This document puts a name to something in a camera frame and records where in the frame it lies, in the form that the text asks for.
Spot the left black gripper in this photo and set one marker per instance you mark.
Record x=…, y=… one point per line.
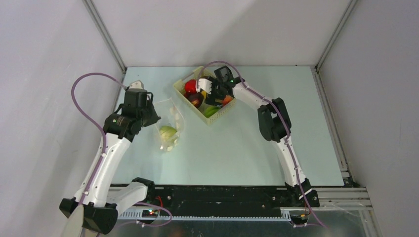
x=153, y=118

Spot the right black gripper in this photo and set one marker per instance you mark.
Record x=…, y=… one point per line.
x=215, y=93

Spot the dark red apple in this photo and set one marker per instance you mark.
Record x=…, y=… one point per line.
x=196, y=99

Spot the clear zip top bag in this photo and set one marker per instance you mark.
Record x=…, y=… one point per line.
x=170, y=125

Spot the green cabbage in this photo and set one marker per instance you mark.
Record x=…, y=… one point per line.
x=167, y=133

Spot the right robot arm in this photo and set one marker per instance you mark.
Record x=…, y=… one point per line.
x=273, y=121

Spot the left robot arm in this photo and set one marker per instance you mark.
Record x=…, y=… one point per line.
x=92, y=207

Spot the orange peach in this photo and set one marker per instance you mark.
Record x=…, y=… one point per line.
x=227, y=100

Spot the green leafy vegetable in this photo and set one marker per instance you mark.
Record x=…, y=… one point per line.
x=211, y=110

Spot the red bell pepper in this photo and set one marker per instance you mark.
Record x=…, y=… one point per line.
x=190, y=87

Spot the cream perforated plastic basket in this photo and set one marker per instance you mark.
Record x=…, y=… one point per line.
x=179, y=88

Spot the small circuit board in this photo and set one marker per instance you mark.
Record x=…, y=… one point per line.
x=150, y=213

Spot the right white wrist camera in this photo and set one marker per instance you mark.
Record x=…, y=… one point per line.
x=203, y=84

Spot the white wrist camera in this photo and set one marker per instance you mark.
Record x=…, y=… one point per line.
x=138, y=84
x=203, y=84

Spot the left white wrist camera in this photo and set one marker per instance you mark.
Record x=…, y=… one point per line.
x=138, y=84

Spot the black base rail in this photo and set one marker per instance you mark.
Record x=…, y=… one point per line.
x=227, y=201

